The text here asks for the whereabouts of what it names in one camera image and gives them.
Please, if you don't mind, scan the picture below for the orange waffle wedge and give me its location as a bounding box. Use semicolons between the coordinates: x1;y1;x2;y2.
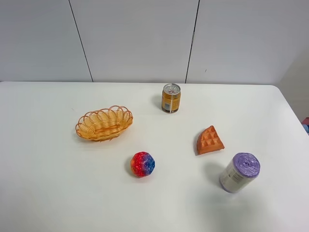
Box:
197;125;225;155

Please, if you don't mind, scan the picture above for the orange woven wicker basket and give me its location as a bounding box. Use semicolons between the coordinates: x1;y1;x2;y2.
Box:
75;105;133;141

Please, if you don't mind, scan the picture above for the gold beverage can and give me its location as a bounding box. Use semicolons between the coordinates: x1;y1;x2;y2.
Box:
161;83;181;114

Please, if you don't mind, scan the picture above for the red blue dimpled ball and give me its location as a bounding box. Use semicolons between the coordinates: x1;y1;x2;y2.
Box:
130;151;155;178

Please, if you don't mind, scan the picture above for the purple garbage bag roll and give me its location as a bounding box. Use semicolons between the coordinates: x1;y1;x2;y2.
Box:
219;153;261;193

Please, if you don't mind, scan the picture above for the red blue object at edge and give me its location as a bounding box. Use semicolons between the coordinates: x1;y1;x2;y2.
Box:
301;117;309;134

